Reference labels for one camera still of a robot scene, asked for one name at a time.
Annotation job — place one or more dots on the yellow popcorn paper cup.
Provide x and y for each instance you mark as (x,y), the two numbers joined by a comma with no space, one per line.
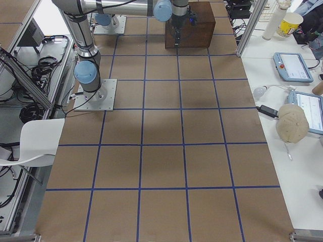
(289,24)

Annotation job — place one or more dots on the beige baseball cap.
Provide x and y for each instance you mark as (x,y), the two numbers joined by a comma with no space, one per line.
(292,125)

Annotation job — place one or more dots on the upper blue teach pendant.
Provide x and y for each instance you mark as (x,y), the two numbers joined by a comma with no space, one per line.
(292,67)

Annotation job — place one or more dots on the blue teach pendant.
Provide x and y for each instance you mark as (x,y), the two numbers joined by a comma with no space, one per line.
(292,67)
(312,107)

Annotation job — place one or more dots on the black gripper at cabinet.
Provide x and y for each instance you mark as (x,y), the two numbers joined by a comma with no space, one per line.
(176,23)

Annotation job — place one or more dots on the dark brown wooden cabinet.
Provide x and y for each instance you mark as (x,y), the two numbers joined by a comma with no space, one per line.
(198,36)

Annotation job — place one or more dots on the white plastic chair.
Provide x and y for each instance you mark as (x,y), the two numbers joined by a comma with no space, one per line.
(38,143)

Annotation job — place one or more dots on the aluminium frame post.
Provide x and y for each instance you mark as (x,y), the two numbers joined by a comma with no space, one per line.
(255,15)

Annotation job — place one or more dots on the lower blue teach pendant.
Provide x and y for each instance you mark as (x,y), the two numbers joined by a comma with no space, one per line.
(312,107)

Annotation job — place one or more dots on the white light bulb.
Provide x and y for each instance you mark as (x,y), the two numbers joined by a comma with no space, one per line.
(260,91)

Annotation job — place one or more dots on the white cardboard tube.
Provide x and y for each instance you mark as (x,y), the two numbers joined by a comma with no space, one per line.
(276,18)

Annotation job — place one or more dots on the black power adapter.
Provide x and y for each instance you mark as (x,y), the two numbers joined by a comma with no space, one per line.
(267,111)

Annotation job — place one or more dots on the grey electronics box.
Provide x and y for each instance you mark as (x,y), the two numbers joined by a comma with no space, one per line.
(32,37)

